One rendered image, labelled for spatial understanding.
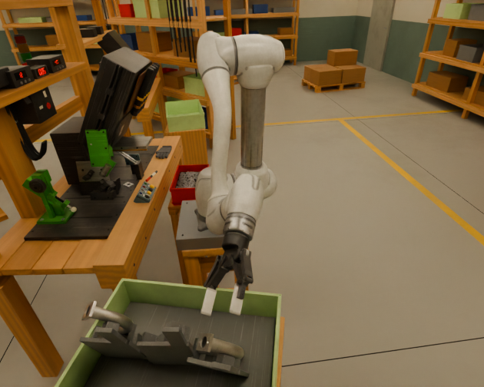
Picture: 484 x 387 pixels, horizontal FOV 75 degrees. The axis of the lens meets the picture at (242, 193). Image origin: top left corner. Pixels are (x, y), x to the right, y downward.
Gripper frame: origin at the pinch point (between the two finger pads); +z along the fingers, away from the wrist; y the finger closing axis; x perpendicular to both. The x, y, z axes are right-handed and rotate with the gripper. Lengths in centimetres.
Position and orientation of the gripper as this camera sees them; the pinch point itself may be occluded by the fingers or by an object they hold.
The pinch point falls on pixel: (220, 309)
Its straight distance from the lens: 86.3
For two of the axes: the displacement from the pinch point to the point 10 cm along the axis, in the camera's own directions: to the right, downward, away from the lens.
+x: 7.8, 4.5, 4.4
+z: -2.1, 8.4, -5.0
